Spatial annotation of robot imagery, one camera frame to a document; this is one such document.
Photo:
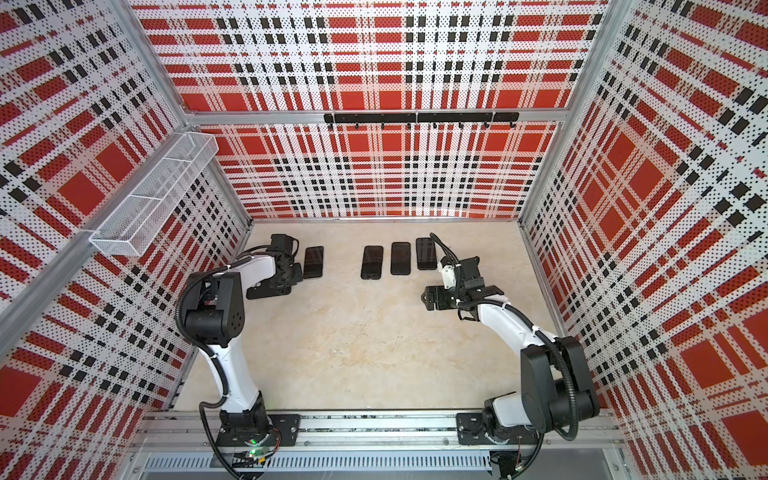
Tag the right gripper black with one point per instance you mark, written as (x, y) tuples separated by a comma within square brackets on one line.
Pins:
[(440, 304)]

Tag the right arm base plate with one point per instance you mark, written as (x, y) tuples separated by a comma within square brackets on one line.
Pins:
[(482, 429)]

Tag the black hook rail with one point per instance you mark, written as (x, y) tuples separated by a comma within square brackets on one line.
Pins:
[(357, 119)]

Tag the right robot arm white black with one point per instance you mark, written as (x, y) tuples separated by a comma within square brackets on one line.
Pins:
[(556, 390)]

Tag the wire mesh wall basket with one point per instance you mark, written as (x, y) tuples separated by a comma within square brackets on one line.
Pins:
[(136, 221)]

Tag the black phone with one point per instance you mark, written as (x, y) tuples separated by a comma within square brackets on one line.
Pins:
[(313, 262)]

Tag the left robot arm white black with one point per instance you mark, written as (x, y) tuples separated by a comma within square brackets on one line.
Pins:
[(210, 315)]

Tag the aluminium front rail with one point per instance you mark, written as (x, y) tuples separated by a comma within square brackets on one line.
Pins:
[(360, 430)]

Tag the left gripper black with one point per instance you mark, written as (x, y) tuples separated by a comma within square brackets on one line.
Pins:
[(298, 276)]

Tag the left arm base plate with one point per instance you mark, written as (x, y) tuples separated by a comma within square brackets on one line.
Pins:
[(245, 430)]

